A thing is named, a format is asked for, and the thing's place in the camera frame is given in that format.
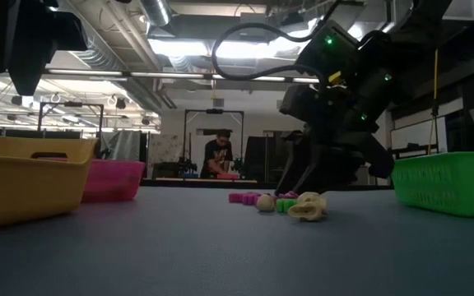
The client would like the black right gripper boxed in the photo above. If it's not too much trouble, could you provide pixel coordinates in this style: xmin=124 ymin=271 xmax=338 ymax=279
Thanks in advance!
xmin=276 ymin=118 xmax=395 ymax=195

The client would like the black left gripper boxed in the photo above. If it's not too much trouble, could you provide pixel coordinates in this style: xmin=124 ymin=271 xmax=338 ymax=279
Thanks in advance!
xmin=8 ymin=0 xmax=63 ymax=96

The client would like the green figure toy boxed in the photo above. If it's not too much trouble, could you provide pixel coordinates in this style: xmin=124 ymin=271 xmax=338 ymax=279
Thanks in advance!
xmin=275 ymin=198 xmax=299 ymax=214

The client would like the long fluorescent light fixture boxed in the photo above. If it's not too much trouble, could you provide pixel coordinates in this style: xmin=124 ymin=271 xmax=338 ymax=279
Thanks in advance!
xmin=0 ymin=65 xmax=323 ymax=87

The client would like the black equipment cabinet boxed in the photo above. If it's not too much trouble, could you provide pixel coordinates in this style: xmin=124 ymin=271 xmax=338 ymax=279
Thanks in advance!
xmin=244 ymin=130 xmax=291 ymax=185

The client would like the person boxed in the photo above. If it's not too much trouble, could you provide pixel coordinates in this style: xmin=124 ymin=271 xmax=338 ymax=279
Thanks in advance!
xmin=199 ymin=127 xmax=235 ymax=180

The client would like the white board panel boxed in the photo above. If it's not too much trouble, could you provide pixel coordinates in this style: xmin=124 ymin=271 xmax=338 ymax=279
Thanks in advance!
xmin=390 ymin=116 xmax=448 ymax=154

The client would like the white hanging cloth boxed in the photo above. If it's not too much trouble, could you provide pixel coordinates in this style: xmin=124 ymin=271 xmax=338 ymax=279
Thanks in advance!
xmin=190 ymin=132 xmax=240 ymax=178

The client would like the grey hanging cloth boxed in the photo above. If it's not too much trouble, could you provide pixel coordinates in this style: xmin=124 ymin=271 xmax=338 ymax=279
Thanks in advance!
xmin=100 ymin=130 xmax=142 ymax=163

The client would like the orange-yellow plastic bin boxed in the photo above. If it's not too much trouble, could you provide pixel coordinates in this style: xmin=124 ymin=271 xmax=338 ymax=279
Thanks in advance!
xmin=0 ymin=133 xmax=99 ymax=231

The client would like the green plastic basket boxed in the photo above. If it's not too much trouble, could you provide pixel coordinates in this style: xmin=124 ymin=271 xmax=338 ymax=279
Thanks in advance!
xmin=391 ymin=150 xmax=474 ymax=219

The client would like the pink plastic bowl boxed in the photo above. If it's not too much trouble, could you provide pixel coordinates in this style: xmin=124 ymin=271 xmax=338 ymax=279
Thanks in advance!
xmin=81 ymin=159 xmax=146 ymax=204

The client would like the bright ceiling light panel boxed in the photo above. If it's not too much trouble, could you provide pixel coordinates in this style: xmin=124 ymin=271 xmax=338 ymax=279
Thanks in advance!
xmin=148 ymin=39 xmax=304 ymax=58

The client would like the black pipe frame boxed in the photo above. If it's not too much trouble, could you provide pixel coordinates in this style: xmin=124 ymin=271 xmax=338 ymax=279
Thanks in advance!
xmin=36 ymin=101 xmax=105 ymax=160

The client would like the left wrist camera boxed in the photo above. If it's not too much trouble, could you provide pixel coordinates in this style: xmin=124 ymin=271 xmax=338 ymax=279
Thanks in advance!
xmin=53 ymin=11 xmax=89 ymax=51

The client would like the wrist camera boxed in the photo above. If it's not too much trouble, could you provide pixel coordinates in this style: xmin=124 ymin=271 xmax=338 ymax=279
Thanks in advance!
xmin=278 ymin=84 xmax=325 ymax=124
xmin=53 ymin=11 xmax=89 ymax=51

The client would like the silver ribbed ventilation duct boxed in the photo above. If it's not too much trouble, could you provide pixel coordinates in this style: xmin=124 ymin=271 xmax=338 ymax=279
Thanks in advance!
xmin=55 ymin=0 xmax=164 ymax=112

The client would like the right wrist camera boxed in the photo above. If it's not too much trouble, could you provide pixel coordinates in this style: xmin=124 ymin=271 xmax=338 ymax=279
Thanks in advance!
xmin=278 ymin=84 xmax=325 ymax=124

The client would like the tall black gantry frame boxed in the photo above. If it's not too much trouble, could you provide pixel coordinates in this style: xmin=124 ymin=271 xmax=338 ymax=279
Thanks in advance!
xmin=182 ymin=108 xmax=245 ymax=180

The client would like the round silver duct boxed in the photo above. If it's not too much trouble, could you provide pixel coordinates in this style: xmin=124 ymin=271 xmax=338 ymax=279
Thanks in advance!
xmin=140 ymin=0 xmax=172 ymax=26

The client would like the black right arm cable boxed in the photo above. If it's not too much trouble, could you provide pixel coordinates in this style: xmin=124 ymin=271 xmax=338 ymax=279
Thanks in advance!
xmin=211 ymin=22 xmax=329 ymax=84

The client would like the yellow hanging cable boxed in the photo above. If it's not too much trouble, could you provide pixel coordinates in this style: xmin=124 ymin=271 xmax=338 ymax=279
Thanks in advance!
xmin=427 ymin=48 xmax=440 ymax=156

